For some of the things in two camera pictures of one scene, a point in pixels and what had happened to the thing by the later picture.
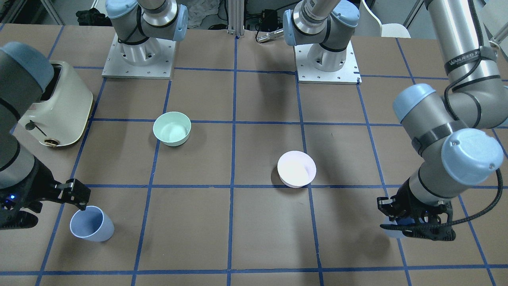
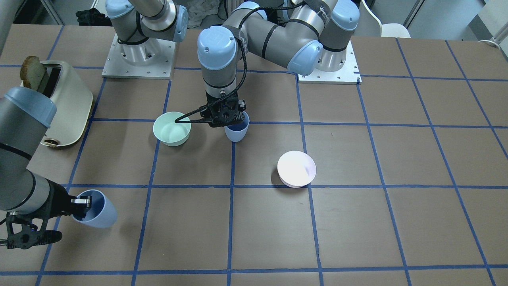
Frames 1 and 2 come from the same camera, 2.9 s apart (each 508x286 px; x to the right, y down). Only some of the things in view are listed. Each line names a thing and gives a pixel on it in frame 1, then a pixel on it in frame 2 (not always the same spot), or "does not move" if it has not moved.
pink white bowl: [296, 169] does not move
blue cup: [393, 233] → [237, 131]
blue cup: [91, 224] → [103, 213]
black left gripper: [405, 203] → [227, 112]
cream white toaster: [59, 116] does not move
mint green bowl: [173, 128] does not move
